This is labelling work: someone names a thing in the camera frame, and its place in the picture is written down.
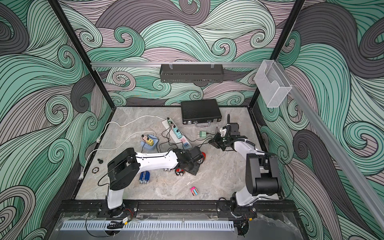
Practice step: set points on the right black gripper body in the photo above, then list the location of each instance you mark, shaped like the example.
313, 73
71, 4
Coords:
221, 141

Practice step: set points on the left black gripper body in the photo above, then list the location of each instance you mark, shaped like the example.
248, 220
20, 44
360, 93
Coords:
192, 169

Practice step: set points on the green charger adapter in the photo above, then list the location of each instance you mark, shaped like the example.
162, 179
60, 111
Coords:
202, 134

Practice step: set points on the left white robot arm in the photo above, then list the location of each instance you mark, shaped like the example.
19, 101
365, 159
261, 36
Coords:
123, 168

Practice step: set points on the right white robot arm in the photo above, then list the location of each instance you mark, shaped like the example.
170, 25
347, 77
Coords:
262, 169

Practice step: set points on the blue shaver front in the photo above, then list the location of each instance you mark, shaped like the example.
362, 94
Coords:
144, 177

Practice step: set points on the white power strip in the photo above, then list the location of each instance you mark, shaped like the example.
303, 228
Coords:
176, 134

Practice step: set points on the pink striped small box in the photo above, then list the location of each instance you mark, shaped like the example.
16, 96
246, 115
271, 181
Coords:
194, 191

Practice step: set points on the black briefcase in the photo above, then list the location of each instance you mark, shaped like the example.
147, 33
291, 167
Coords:
200, 111

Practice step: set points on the light blue socket cube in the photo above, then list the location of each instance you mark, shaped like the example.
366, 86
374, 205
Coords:
147, 147

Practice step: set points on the yellow charger adapter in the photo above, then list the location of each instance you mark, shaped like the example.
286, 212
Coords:
149, 141

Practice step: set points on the black wall shelf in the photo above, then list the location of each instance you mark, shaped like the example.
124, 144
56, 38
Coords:
191, 73

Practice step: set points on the clear acrylic wall box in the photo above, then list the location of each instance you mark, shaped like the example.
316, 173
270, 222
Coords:
273, 83

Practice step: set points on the aluminium wall rail back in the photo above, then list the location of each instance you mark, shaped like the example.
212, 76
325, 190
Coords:
134, 64

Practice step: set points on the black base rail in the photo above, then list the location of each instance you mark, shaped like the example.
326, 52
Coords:
212, 208

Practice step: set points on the white slotted cable duct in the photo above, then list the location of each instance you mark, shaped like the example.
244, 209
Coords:
157, 225

